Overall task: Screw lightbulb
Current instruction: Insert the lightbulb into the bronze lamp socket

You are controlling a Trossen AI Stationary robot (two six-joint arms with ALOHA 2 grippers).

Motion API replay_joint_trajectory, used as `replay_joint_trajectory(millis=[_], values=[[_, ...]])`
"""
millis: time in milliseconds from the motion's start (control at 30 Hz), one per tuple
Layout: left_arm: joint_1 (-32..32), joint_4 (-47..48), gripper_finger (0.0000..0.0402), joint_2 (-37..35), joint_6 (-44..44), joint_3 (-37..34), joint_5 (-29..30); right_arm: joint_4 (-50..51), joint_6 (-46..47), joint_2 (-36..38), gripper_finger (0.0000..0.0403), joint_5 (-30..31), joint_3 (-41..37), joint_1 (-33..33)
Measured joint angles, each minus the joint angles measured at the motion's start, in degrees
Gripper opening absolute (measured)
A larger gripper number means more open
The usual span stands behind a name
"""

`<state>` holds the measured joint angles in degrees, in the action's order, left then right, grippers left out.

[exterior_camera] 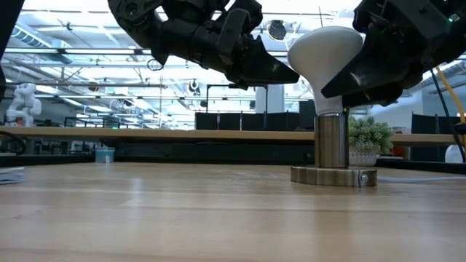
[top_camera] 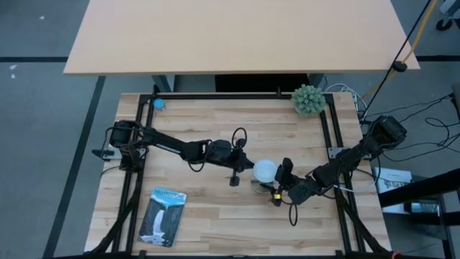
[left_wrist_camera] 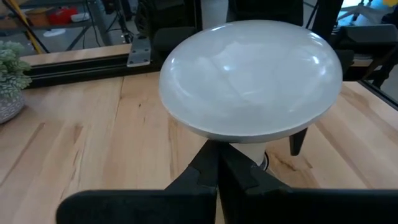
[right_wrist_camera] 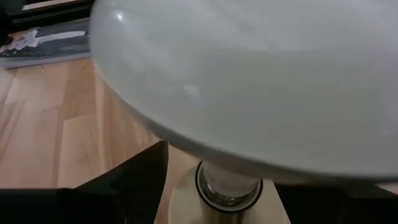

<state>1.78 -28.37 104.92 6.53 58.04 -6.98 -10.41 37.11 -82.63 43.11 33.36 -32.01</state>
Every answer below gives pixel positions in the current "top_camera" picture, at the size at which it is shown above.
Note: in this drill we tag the black aluminium table frame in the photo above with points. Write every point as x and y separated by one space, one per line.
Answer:
233 96

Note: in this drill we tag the chair caster wheel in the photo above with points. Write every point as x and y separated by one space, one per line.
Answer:
445 23

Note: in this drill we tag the small blue cap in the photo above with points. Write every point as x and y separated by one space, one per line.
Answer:
159 104

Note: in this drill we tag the black metal stand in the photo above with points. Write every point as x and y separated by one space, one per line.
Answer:
413 188

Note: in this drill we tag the yellow tape tag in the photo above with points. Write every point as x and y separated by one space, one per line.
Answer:
277 196

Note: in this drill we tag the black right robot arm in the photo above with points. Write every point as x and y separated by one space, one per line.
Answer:
355 154

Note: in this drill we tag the green artificial plant ball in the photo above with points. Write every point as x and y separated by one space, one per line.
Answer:
308 100

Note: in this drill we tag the black desk panel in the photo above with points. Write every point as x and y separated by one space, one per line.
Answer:
262 82

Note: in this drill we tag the Yellowstone waterfall book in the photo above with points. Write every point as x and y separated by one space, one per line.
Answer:
162 217

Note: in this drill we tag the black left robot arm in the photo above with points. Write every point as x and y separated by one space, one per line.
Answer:
169 142

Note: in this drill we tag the white cardboard box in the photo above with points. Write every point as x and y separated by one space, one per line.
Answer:
393 180

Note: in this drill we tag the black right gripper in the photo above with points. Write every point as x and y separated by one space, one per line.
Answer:
300 190

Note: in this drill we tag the round brass lamp socket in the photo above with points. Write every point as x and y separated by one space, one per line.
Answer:
258 187

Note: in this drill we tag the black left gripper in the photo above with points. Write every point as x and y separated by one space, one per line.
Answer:
238 162

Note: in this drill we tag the grey metal box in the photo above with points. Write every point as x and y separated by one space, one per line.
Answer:
426 208

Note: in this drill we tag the beige desk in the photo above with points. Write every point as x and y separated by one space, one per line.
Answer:
237 36

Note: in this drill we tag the white reflector lightbulb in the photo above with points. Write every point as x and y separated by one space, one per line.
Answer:
265 170

